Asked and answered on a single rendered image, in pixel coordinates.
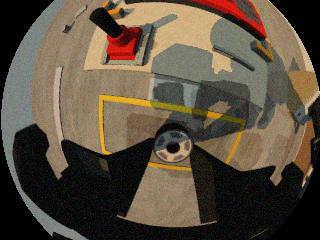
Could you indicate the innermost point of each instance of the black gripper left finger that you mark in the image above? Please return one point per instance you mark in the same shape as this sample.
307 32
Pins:
121 171

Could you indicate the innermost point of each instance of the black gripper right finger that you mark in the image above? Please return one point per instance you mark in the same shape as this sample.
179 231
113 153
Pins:
218 184

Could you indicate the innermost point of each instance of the black wheel with grey hub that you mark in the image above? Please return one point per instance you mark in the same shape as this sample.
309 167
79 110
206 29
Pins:
172 153

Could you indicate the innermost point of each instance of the yellow rectangular outline on table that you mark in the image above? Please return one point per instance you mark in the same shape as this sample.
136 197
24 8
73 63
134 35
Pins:
171 107

